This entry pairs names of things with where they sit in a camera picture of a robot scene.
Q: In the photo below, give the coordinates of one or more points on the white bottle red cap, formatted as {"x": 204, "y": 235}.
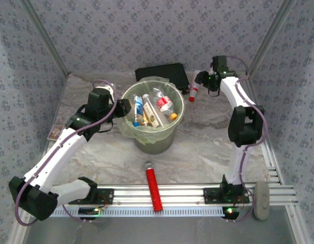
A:
{"x": 193, "y": 93}

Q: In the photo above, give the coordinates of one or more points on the green plastic bin liner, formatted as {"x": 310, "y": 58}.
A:
{"x": 126, "y": 128}

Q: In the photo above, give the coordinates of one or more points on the clear bottle white label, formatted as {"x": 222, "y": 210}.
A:
{"x": 153, "y": 111}

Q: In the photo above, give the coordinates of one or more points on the clear bottle red label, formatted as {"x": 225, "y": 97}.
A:
{"x": 164, "y": 104}

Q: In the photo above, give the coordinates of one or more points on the translucent grey waste bin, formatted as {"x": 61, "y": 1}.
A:
{"x": 154, "y": 147}

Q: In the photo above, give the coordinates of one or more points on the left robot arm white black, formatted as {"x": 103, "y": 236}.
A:
{"x": 57, "y": 152}

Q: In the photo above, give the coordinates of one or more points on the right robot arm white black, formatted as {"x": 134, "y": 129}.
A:
{"x": 238, "y": 162}

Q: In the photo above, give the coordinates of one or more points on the small colourful card pack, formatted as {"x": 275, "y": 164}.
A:
{"x": 55, "y": 132}

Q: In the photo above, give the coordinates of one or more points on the black flat case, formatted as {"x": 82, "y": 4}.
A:
{"x": 159, "y": 71}

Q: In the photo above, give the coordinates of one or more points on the red glitter microphone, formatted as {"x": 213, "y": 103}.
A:
{"x": 153, "y": 185}

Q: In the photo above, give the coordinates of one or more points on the small black controller board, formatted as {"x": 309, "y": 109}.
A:
{"x": 86, "y": 211}
{"x": 231, "y": 213}

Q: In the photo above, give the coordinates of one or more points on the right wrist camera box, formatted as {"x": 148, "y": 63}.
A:
{"x": 211, "y": 69}

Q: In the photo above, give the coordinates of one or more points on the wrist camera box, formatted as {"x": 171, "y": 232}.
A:
{"x": 110, "y": 89}
{"x": 211, "y": 69}

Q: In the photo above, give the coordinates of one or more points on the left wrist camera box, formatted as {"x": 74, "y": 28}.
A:
{"x": 110, "y": 89}

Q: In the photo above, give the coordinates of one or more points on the aluminium frame post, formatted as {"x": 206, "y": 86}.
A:
{"x": 47, "y": 38}
{"x": 270, "y": 38}

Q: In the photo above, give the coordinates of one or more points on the aluminium rail base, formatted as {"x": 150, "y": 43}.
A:
{"x": 177, "y": 194}

